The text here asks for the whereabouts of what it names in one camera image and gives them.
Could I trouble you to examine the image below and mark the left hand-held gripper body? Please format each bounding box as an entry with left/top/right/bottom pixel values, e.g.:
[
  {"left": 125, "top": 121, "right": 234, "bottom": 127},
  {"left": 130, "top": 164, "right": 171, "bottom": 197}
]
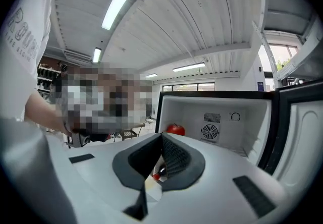
[{"left": 66, "top": 129, "right": 91, "bottom": 148}]

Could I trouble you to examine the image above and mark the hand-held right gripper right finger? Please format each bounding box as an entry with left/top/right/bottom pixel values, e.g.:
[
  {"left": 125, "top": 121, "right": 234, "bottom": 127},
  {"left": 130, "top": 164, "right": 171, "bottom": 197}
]
[{"left": 148, "top": 132, "right": 289, "bottom": 224}]

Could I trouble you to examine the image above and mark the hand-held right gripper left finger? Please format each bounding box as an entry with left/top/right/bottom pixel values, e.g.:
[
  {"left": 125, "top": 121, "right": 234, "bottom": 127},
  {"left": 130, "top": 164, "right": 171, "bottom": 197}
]
[{"left": 42, "top": 132, "right": 162, "bottom": 224}]

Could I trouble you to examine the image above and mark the person's left forearm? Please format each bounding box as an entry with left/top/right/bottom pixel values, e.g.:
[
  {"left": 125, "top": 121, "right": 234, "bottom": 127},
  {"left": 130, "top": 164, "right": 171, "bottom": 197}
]
[{"left": 24, "top": 88, "right": 74, "bottom": 138}]

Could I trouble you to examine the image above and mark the dark cola bottle red cap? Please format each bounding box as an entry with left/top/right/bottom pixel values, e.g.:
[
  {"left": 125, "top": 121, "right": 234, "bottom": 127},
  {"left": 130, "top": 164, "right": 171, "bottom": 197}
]
[{"left": 151, "top": 164, "right": 169, "bottom": 181}]

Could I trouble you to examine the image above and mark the red tomato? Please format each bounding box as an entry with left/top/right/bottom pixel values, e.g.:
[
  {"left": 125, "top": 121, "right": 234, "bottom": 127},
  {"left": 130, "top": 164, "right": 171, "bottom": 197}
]
[{"left": 166, "top": 123, "right": 186, "bottom": 137}]

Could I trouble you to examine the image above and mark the black-framed window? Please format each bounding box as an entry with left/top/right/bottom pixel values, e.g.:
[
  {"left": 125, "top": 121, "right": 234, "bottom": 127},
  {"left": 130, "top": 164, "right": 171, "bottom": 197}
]
[{"left": 161, "top": 82, "right": 216, "bottom": 92}]

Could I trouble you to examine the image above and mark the person's white printed t-shirt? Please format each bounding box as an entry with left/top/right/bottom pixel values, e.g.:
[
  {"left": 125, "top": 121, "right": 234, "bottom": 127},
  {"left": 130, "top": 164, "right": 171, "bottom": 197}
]
[{"left": 0, "top": 0, "right": 56, "bottom": 123}]

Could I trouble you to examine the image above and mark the bright tall window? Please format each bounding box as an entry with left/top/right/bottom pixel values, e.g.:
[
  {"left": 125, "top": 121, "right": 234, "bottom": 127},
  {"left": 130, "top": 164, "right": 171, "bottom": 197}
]
[{"left": 257, "top": 43, "right": 299, "bottom": 90}]

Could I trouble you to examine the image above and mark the grey metal staircase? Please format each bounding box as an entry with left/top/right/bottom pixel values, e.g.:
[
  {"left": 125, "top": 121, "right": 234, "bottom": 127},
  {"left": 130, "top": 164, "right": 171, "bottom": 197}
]
[{"left": 251, "top": 13, "right": 323, "bottom": 85}]

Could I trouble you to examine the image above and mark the white wall shelving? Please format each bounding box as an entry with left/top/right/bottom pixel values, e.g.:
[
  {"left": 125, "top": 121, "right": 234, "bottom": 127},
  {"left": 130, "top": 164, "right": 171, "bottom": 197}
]
[{"left": 36, "top": 62, "right": 63, "bottom": 100}]

